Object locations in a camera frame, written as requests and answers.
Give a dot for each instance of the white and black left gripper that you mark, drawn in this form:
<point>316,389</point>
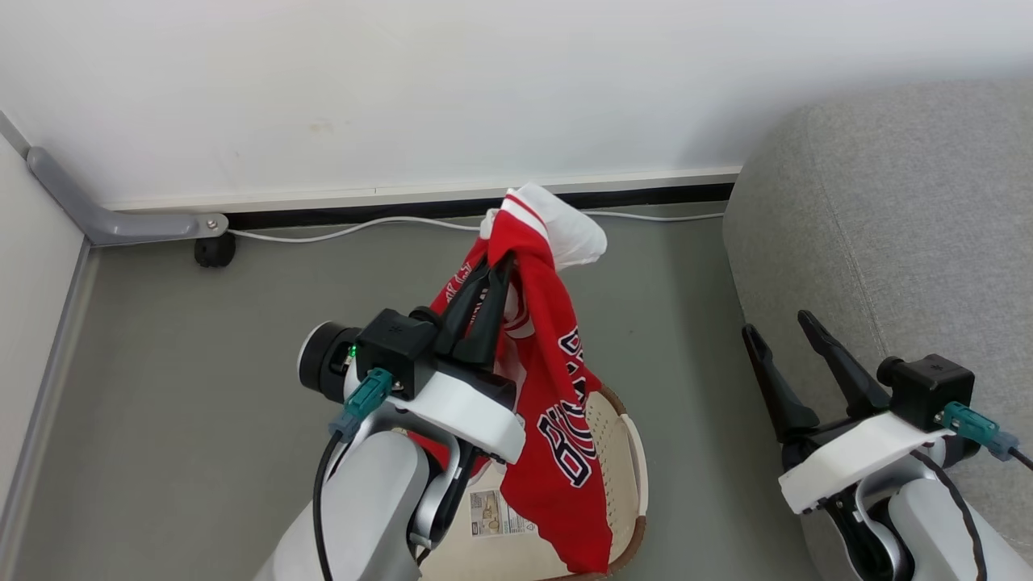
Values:
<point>476,420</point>

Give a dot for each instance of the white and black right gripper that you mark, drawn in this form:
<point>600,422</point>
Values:
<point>847,460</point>

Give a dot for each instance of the red and white sports jersey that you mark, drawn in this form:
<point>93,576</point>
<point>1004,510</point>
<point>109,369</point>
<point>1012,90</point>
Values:
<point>557,339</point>

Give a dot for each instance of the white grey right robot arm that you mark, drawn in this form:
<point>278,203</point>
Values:
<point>928,532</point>

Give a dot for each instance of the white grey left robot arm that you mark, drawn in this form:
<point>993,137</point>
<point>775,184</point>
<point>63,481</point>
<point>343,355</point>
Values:
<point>379,500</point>

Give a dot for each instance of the beige plastic laundry basket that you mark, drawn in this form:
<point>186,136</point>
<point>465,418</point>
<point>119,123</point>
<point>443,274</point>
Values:
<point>615,452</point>

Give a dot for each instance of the grey fabric sofa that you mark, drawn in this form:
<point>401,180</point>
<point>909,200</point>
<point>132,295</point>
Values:
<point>888,226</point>

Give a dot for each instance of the black skirting strip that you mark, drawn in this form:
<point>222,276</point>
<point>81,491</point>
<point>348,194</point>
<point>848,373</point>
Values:
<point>646,198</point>

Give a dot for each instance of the black caster wheel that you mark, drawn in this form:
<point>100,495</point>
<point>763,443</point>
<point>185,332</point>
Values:
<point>215,252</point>

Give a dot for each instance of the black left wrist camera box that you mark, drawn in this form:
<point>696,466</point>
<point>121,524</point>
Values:
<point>395,347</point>

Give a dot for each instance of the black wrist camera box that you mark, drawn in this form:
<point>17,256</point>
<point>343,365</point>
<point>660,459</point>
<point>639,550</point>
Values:
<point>928,387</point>
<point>395,347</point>

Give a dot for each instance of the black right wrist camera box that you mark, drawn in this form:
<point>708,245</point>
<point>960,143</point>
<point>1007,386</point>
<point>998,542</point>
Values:
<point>928,387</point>

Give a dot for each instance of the grey metal frame leg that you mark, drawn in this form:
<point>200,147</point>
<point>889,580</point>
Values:
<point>121,226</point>

